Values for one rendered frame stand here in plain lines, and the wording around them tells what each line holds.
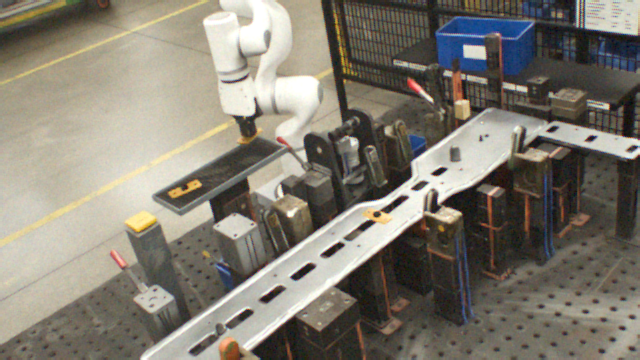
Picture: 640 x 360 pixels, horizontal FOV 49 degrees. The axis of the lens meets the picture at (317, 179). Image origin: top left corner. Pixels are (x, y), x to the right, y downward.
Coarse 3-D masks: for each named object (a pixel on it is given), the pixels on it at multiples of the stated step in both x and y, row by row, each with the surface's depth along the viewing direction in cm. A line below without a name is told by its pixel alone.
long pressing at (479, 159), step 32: (480, 128) 216; (512, 128) 213; (416, 160) 206; (448, 160) 204; (480, 160) 201; (416, 192) 192; (448, 192) 190; (352, 224) 185; (384, 224) 182; (288, 256) 178; (320, 256) 175; (352, 256) 173; (256, 288) 169; (288, 288) 167; (320, 288) 165; (192, 320) 163; (224, 320) 161; (256, 320) 159; (288, 320) 159; (160, 352) 156
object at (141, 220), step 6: (144, 210) 178; (132, 216) 177; (138, 216) 176; (144, 216) 176; (150, 216) 175; (126, 222) 175; (132, 222) 174; (138, 222) 174; (144, 222) 173; (150, 222) 174; (132, 228) 173; (138, 228) 172
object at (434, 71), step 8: (432, 64) 211; (432, 72) 209; (440, 72) 208; (432, 80) 211; (440, 80) 212; (432, 88) 212; (440, 88) 214; (432, 96) 214; (440, 96) 215; (440, 104) 214; (448, 112) 217
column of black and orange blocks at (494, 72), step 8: (488, 40) 227; (496, 40) 226; (488, 48) 228; (496, 48) 227; (488, 56) 230; (496, 56) 228; (488, 64) 232; (496, 64) 230; (488, 72) 233; (496, 72) 231; (488, 80) 235; (496, 80) 233; (488, 88) 237; (496, 88) 234; (488, 96) 238; (496, 96) 236; (488, 104) 240; (496, 104) 237
